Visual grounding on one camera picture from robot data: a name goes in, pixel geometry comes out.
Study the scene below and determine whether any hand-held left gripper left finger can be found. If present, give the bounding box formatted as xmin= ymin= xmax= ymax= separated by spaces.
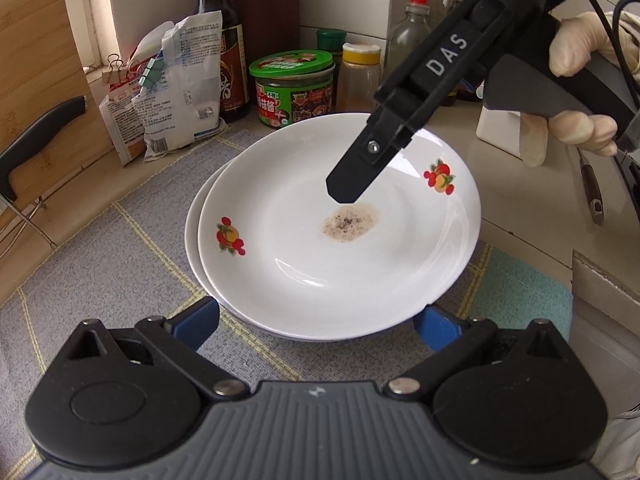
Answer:
xmin=67 ymin=296 xmax=251 ymax=403

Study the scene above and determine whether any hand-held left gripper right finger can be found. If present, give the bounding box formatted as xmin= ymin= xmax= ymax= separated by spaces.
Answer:
xmin=384 ymin=305 xmax=571 ymax=403

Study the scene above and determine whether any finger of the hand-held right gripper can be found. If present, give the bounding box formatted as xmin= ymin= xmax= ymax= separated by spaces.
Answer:
xmin=326 ymin=114 xmax=417 ymax=206

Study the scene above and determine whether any white plate with brown stain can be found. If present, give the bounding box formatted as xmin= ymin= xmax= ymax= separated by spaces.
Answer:
xmin=197 ymin=112 xmax=483 ymax=342

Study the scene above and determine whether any person's right hand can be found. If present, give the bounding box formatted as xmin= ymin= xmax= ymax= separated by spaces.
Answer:
xmin=519 ymin=9 xmax=640 ymax=169

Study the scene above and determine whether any glass bottle red cap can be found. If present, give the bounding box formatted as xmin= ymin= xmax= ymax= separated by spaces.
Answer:
xmin=385 ymin=0 xmax=436 ymax=91

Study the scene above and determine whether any green lid sauce jar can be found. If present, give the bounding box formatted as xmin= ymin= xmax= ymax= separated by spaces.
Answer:
xmin=248 ymin=50 xmax=336 ymax=128

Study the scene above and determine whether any yellow lid jar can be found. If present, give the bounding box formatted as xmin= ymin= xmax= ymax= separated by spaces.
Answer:
xmin=337 ymin=42 xmax=383 ymax=113

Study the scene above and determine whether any white plastic container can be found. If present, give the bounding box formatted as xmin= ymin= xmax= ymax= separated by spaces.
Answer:
xmin=476 ymin=105 xmax=526 ymax=147

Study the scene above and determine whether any grey checked table mat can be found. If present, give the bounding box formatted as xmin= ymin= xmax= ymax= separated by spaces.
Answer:
xmin=0 ymin=127 xmax=574 ymax=466

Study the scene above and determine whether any small green cap jar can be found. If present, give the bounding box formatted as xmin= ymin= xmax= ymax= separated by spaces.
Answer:
xmin=316 ymin=29 xmax=347 ymax=81

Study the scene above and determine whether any dark soy sauce bottle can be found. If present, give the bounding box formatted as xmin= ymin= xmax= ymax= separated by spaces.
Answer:
xmin=195 ymin=0 xmax=252 ymax=123

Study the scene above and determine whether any white plastic seasoning bag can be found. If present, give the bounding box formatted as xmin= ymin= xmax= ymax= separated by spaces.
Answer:
xmin=131 ymin=11 xmax=224 ymax=162

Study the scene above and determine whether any metal kitchen tool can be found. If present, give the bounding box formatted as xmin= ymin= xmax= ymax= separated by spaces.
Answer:
xmin=579 ymin=149 xmax=606 ymax=226

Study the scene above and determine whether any dark brown panel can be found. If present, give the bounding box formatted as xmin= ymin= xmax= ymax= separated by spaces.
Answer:
xmin=235 ymin=0 xmax=301 ymax=56

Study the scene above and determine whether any white bag red print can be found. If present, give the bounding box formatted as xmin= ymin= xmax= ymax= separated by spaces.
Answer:
xmin=98 ymin=80 xmax=151 ymax=167

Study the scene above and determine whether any white jacket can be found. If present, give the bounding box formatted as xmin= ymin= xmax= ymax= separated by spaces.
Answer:
xmin=597 ymin=405 xmax=640 ymax=480

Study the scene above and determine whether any green binder clip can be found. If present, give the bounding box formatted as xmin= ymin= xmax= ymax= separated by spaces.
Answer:
xmin=139 ymin=56 xmax=167 ymax=92

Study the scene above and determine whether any small metal binder clip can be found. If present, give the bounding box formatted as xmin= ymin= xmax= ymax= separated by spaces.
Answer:
xmin=101 ymin=53 xmax=127 ymax=86

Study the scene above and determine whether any wooden cutting board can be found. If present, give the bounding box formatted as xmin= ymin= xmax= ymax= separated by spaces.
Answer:
xmin=0 ymin=0 xmax=115 ymax=221

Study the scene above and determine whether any black cable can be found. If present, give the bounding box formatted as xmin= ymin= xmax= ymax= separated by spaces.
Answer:
xmin=575 ymin=0 xmax=640 ymax=86

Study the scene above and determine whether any metal wire rack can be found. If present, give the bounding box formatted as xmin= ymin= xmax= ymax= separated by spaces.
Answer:
xmin=0 ymin=192 xmax=60 ymax=252

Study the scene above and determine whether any black handled kitchen knife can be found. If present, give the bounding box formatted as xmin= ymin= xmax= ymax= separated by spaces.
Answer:
xmin=0 ymin=96 xmax=87 ymax=204

